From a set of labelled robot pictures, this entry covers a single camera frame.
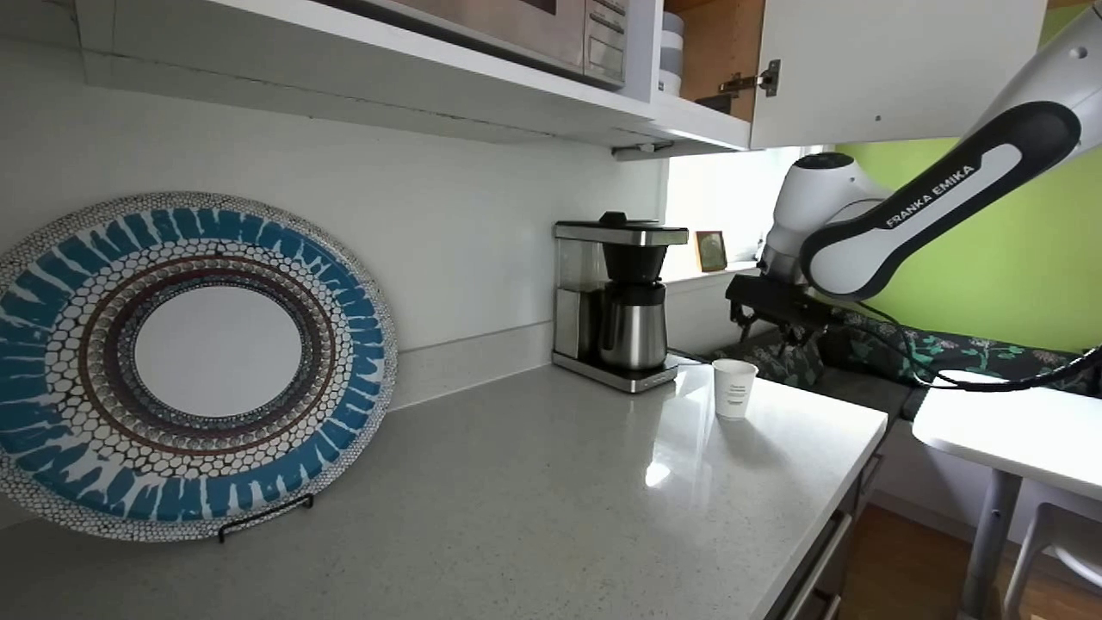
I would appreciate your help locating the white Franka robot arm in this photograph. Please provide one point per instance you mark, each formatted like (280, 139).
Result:
(917, 217)

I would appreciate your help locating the stainless steel microwave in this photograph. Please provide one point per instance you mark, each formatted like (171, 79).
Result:
(503, 30)

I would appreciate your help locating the stacked white containers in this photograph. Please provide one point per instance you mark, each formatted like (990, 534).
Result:
(671, 54)

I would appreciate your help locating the small picture frame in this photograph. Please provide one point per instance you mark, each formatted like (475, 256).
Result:
(712, 250)

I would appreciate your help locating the white side table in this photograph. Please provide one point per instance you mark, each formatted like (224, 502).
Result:
(1010, 432)

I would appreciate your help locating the counter drawer front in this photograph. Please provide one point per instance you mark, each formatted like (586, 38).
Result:
(831, 538)

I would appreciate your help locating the white wall cabinet shelf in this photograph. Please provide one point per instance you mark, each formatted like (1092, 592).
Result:
(460, 99)

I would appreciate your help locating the grey chair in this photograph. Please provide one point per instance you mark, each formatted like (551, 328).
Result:
(1062, 556)

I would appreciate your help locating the under-cabinet light bar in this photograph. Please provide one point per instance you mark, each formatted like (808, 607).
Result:
(666, 146)

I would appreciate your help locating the stainless steel coffee maker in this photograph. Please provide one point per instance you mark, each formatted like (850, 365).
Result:
(625, 311)

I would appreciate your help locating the blue patterned decorative plate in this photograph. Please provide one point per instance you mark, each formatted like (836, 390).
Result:
(70, 365)

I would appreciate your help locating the patterned green bench cushion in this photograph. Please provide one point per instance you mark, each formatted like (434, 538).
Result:
(999, 361)

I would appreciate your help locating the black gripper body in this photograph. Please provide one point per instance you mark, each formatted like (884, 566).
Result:
(773, 302)

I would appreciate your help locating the white paper coffee cup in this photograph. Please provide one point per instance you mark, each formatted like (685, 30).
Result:
(734, 388)

